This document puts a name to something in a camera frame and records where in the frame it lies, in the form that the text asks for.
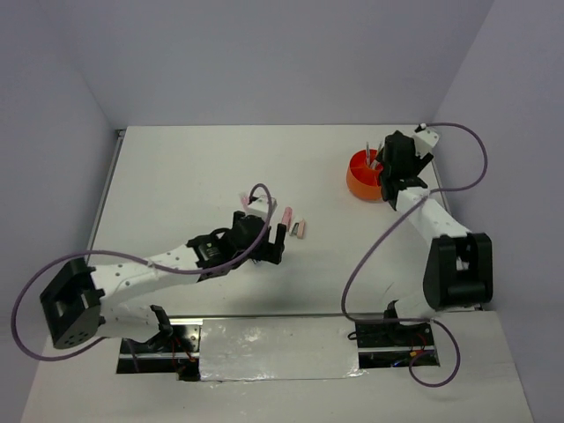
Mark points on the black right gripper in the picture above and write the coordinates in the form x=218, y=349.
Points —
x=419, y=163

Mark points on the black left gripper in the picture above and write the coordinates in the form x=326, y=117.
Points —
x=270, y=251

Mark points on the clear purple pen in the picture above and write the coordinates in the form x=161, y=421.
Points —
x=367, y=155

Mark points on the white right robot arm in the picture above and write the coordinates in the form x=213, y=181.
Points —
x=459, y=269

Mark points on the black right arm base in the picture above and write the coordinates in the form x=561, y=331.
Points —
x=383, y=345

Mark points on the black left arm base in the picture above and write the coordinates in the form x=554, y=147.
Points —
x=174, y=349

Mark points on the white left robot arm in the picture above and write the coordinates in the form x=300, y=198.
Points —
x=83, y=302

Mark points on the orange round organizer container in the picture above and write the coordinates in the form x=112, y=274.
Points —
x=362, y=181

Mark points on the silver foil sheet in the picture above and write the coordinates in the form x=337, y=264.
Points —
x=277, y=349

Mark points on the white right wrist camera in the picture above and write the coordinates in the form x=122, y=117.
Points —
x=425, y=139

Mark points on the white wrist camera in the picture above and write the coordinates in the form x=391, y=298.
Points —
x=425, y=139
x=260, y=207

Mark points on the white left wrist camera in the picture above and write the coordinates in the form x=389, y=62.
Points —
x=260, y=207

